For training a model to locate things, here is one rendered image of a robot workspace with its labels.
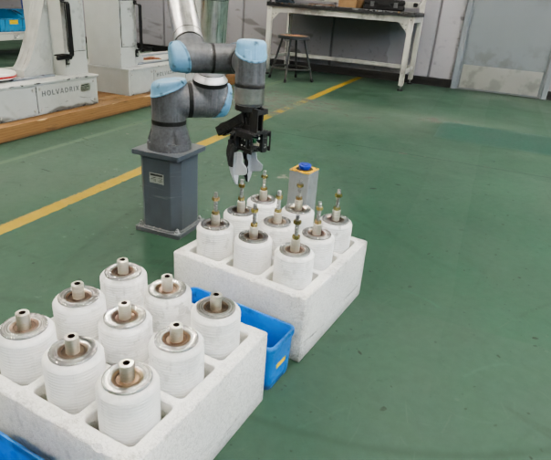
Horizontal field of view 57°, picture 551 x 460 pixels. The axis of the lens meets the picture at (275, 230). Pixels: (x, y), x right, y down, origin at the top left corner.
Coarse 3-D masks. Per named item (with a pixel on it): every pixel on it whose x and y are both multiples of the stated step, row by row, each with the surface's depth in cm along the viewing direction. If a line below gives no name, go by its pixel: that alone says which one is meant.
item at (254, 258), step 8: (240, 240) 124; (240, 248) 124; (248, 248) 123; (256, 248) 123; (264, 248) 124; (240, 256) 125; (248, 256) 124; (256, 256) 124; (264, 256) 125; (240, 264) 126; (248, 264) 125; (256, 264) 125; (264, 264) 126; (248, 272) 126; (256, 272) 126
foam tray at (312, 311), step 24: (360, 240) 146; (192, 264) 130; (216, 264) 127; (336, 264) 132; (360, 264) 146; (216, 288) 128; (240, 288) 124; (264, 288) 120; (288, 288) 119; (312, 288) 120; (336, 288) 132; (264, 312) 123; (288, 312) 119; (312, 312) 121; (336, 312) 138; (312, 336) 126
